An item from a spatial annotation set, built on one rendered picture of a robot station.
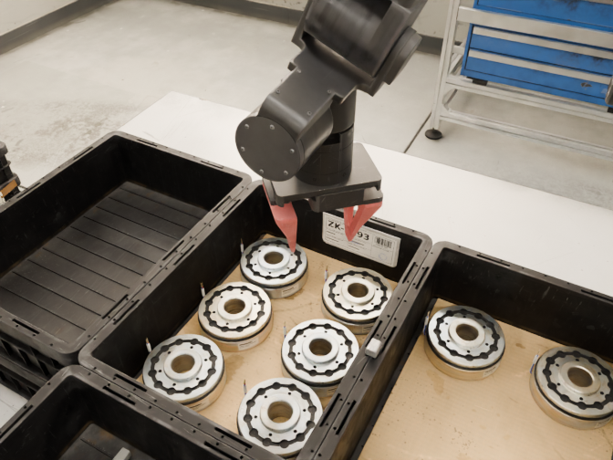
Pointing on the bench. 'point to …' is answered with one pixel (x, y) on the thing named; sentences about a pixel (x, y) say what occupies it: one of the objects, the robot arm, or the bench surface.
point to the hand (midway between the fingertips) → (320, 236)
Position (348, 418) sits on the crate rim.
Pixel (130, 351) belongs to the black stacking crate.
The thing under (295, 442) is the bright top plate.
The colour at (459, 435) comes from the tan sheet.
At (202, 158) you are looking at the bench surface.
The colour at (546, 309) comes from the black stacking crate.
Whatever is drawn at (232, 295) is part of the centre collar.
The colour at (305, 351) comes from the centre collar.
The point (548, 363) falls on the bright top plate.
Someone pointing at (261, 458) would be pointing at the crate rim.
